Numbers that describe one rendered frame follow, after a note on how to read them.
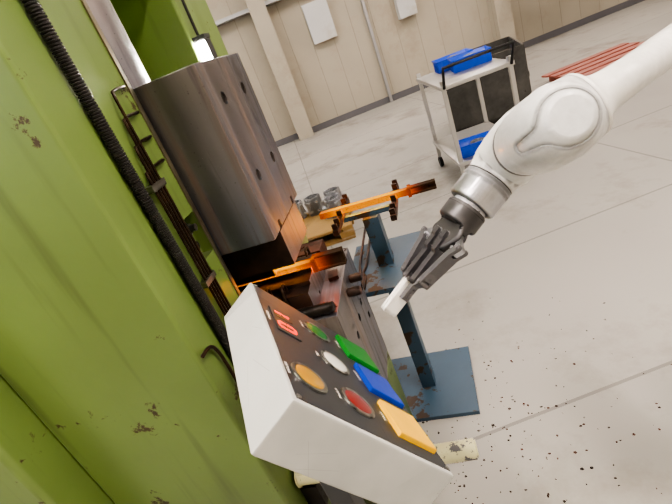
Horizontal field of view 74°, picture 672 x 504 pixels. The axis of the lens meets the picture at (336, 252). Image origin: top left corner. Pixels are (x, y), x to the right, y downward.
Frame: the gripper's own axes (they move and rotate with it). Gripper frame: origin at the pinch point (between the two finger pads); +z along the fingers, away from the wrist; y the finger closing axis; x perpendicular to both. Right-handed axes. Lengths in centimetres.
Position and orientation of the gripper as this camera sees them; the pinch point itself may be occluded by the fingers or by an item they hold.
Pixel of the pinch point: (399, 297)
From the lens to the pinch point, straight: 82.0
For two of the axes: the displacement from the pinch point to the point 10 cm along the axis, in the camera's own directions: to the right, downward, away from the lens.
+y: -3.1, -3.1, 9.0
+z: -6.0, 8.0, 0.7
